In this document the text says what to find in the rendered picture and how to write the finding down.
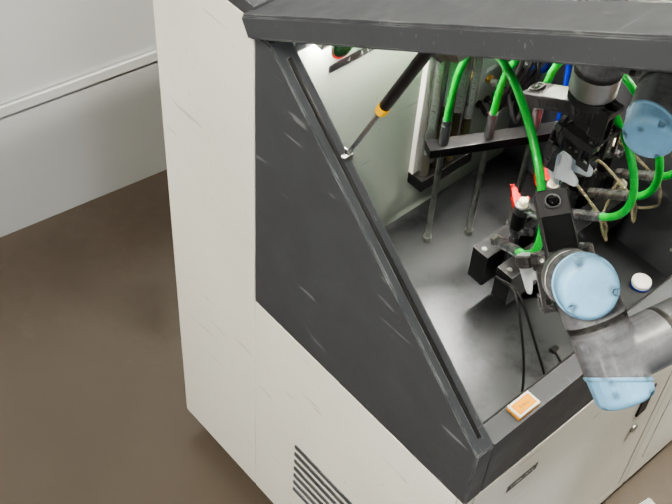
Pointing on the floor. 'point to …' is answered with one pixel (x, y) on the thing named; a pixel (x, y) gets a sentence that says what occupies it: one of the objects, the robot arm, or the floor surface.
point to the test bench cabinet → (333, 435)
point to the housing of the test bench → (213, 208)
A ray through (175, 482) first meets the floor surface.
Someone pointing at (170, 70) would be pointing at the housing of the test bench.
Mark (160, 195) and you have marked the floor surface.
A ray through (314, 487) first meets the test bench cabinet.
